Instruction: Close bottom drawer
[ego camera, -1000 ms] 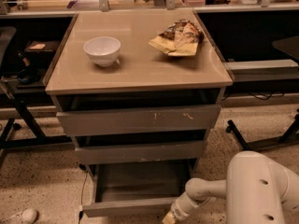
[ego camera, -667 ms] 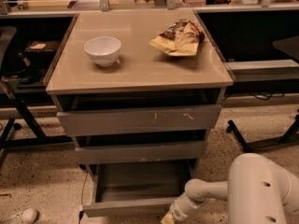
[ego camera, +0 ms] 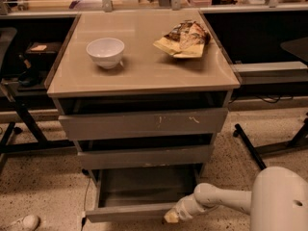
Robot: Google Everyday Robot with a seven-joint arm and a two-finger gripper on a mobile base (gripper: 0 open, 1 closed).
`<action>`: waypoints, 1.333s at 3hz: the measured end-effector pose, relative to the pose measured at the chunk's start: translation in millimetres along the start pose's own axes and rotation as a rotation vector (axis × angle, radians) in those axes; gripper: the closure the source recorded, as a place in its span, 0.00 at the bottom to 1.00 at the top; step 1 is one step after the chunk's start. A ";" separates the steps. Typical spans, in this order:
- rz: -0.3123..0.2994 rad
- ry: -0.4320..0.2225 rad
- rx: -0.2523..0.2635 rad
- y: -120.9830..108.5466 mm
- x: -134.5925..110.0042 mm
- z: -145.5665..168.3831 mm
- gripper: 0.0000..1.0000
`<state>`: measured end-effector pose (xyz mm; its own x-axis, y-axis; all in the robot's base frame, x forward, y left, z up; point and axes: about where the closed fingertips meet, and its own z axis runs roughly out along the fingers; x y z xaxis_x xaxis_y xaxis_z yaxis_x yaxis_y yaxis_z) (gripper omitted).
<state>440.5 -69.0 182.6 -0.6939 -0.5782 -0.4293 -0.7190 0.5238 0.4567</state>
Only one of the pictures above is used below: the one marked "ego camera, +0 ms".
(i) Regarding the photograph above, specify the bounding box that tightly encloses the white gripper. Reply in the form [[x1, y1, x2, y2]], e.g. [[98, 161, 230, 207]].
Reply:
[[164, 194, 200, 223]]

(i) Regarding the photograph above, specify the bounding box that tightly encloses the grey bottom drawer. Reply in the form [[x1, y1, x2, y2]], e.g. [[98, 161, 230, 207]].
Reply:
[[86, 165, 199, 222]]

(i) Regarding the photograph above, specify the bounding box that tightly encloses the grey drawer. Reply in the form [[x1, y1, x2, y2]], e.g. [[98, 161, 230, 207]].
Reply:
[[86, 165, 199, 222], [58, 91, 229, 141], [78, 134, 214, 169]]

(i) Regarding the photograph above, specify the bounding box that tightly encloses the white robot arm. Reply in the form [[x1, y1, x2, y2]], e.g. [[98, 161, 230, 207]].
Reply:
[[164, 167, 308, 231]]

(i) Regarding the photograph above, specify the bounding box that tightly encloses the grey middle drawer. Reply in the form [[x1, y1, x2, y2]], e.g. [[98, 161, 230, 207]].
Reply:
[[78, 134, 214, 169]]

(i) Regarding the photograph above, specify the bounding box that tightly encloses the grey drawer cabinet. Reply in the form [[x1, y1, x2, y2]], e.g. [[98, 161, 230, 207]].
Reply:
[[46, 10, 242, 181]]

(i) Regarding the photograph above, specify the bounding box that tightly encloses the grey top drawer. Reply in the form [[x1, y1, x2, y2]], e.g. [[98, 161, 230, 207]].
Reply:
[[58, 91, 229, 141]]

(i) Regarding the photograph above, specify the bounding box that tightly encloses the white shoe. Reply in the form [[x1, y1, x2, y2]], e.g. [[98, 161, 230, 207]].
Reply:
[[0, 215, 39, 231]]

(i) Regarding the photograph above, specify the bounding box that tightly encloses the black wheeled stand base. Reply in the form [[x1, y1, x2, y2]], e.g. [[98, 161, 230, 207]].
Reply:
[[232, 113, 308, 171]]

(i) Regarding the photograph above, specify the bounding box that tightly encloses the crumpled chip bag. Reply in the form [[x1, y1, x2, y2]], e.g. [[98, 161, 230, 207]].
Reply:
[[153, 20, 211, 59]]

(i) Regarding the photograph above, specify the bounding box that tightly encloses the white bowl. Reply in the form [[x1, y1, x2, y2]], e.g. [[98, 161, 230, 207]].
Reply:
[[86, 38, 125, 69]]

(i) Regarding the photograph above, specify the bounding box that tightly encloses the black box with note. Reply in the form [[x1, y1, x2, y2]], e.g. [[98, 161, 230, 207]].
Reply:
[[25, 41, 62, 61]]

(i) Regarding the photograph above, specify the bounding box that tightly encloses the black floor cable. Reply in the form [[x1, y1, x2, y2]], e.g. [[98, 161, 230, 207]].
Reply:
[[80, 176, 92, 229]]

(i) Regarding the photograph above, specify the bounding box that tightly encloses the black table frame left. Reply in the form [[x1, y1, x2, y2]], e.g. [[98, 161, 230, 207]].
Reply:
[[0, 80, 76, 175]]

